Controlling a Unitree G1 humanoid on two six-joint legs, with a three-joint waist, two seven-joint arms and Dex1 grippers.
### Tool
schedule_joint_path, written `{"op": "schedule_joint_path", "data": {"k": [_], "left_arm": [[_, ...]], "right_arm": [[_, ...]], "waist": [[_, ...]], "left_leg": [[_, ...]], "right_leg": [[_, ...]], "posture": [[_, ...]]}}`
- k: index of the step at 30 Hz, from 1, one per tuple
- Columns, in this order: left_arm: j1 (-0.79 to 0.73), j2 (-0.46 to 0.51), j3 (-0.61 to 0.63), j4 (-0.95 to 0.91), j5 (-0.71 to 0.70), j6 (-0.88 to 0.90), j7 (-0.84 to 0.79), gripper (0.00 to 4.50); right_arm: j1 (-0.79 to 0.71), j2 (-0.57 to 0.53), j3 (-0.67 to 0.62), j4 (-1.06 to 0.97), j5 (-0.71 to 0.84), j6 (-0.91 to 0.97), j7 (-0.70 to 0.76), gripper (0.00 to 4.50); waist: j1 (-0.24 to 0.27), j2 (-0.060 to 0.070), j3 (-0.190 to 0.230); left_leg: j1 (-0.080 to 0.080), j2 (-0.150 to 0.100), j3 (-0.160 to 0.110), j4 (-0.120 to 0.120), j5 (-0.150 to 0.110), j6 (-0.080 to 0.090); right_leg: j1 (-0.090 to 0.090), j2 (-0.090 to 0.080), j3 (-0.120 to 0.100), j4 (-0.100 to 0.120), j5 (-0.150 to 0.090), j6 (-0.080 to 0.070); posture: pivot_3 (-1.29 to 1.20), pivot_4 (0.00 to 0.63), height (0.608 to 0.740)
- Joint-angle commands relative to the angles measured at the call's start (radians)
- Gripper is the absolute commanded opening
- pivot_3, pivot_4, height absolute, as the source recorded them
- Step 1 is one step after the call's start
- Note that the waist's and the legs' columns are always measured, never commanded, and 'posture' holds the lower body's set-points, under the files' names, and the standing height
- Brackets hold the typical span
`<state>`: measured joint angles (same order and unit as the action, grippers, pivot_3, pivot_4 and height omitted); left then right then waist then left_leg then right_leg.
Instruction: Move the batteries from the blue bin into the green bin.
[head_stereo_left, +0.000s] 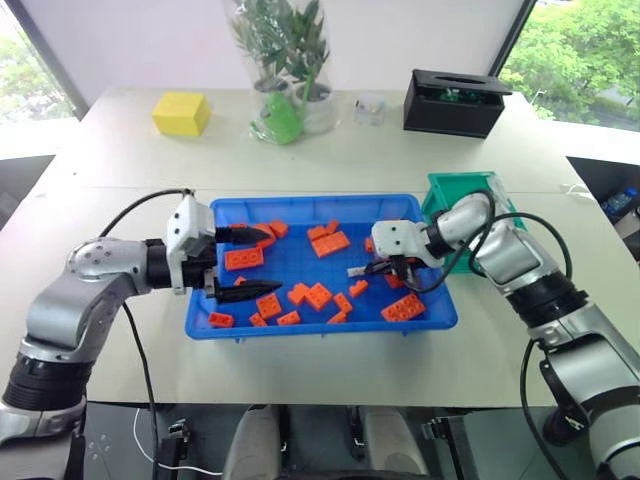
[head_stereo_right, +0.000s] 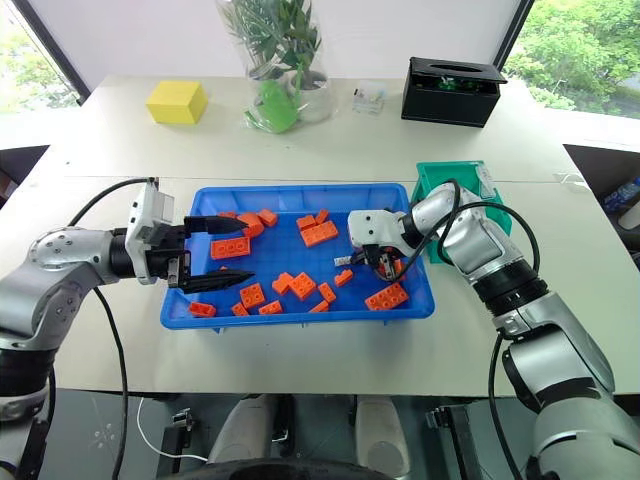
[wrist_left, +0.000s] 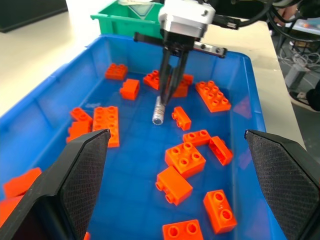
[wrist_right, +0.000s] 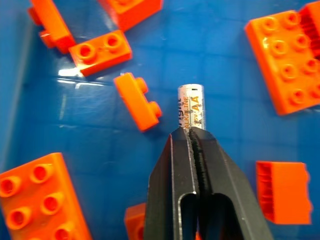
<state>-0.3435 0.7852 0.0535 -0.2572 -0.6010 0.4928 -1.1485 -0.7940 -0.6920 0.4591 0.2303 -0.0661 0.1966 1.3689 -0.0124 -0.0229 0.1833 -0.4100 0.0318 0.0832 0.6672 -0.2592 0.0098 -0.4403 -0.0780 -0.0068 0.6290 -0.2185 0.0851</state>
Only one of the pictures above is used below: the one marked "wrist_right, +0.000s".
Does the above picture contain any white AA alkaline battery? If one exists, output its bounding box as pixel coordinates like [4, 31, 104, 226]
[177, 83, 207, 131]

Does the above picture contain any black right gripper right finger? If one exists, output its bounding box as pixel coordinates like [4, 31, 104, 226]
[188, 126, 274, 240]

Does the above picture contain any orange two-stud toy brick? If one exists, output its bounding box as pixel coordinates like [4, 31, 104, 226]
[113, 72, 163, 132]
[68, 29, 133, 78]
[27, 0, 77, 55]

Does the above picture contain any orange eight-stud toy brick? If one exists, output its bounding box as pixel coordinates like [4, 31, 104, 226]
[244, 9, 320, 116]
[0, 152, 94, 240]

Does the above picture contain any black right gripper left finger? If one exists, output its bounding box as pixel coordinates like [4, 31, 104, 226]
[143, 126, 201, 240]

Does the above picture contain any blue plastic bin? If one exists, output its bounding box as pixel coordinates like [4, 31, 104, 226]
[0, 0, 320, 240]

